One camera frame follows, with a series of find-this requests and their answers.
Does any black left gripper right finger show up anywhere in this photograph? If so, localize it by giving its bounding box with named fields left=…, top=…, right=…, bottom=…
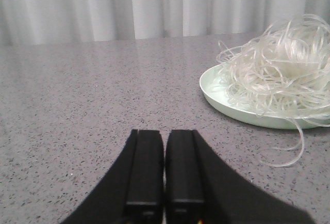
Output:
left=166, top=130, right=314, bottom=223

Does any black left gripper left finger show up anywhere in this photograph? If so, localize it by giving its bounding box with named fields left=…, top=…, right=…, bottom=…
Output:
left=63, top=130, right=164, bottom=223

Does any white translucent vermicelli bundle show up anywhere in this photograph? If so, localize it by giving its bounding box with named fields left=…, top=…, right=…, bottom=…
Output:
left=216, top=13, right=330, bottom=168

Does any pale green round plate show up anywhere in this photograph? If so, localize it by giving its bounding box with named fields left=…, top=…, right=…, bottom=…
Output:
left=200, top=65, right=329, bottom=130

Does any white pleated curtain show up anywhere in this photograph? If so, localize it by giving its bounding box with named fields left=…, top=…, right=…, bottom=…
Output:
left=1, top=0, right=329, bottom=45

